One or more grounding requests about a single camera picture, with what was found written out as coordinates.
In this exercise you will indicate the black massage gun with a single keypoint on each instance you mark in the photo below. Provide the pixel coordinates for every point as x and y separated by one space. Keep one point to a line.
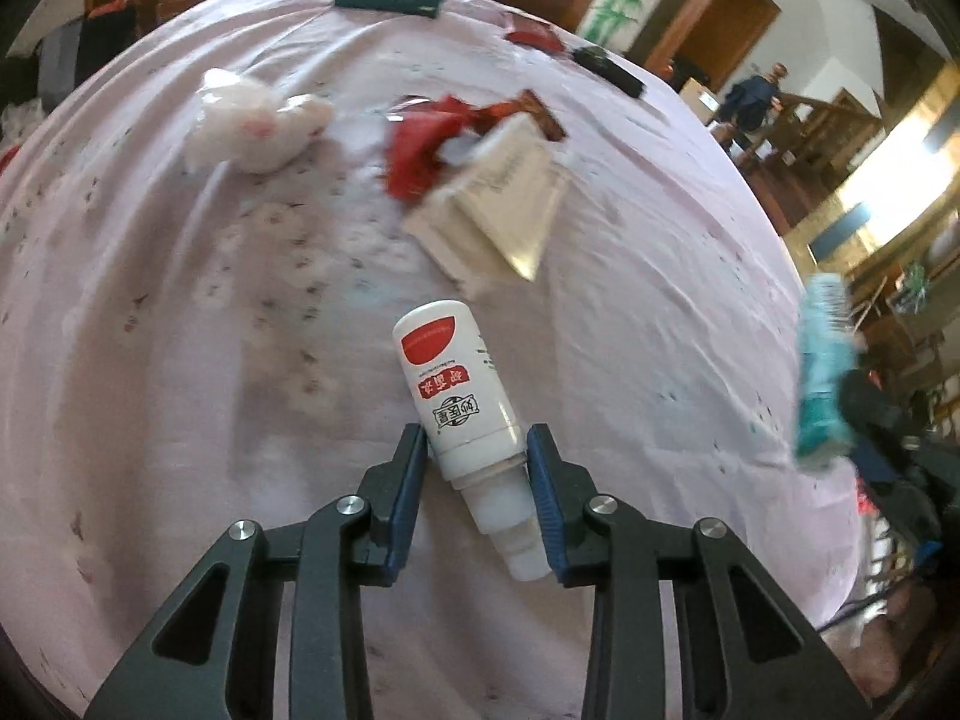
611 69

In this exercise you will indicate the white bottle with red label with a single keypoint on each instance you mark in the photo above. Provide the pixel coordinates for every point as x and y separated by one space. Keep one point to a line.
457 390

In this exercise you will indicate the dark red flat packet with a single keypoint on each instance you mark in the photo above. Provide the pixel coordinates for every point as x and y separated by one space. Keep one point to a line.
532 34

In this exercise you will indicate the pink floral tablecloth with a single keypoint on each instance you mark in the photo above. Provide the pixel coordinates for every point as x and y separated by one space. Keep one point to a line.
187 315

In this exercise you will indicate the dark jacket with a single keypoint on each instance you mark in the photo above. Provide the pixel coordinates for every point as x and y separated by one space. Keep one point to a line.
750 101

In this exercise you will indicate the gold and black pillar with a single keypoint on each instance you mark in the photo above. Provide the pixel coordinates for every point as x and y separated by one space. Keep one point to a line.
877 180

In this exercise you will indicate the cardboard box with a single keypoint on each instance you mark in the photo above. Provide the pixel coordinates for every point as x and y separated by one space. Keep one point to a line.
701 99

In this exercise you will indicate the crumpled white wrapper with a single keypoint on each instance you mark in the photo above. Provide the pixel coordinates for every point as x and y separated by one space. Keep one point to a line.
247 127

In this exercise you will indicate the white flat packet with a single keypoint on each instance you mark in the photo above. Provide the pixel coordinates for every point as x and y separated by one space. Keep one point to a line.
517 195

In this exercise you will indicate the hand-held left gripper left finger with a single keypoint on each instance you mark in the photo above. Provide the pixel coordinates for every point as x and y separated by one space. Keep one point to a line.
409 495

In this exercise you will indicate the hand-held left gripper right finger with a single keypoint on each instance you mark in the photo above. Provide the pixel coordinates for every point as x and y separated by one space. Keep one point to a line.
544 510

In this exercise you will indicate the wooden staircase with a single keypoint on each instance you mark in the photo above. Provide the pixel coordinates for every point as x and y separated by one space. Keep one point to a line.
810 150

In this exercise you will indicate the crumpled red wrapper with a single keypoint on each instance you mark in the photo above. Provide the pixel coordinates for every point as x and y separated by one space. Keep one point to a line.
420 142

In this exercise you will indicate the brown wooden door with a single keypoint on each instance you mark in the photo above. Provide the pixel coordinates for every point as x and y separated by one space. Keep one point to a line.
724 22

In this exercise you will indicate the teal plastic packet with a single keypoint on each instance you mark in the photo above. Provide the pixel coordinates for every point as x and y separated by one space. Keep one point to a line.
821 375

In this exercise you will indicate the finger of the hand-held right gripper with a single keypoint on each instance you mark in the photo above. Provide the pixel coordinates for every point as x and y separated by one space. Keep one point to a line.
877 420

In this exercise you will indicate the silver foil packet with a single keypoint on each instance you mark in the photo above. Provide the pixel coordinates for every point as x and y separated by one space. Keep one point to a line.
450 240

